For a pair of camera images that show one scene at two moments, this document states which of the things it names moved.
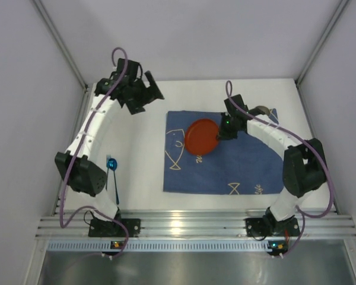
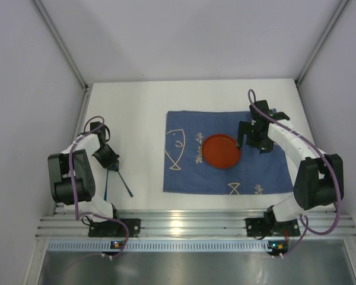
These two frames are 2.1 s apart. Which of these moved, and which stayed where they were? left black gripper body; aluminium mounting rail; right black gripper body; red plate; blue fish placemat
Moved: right black gripper body; red plate; left black gripper body
Stayed: aluminium mounting rail; blue fish placemat
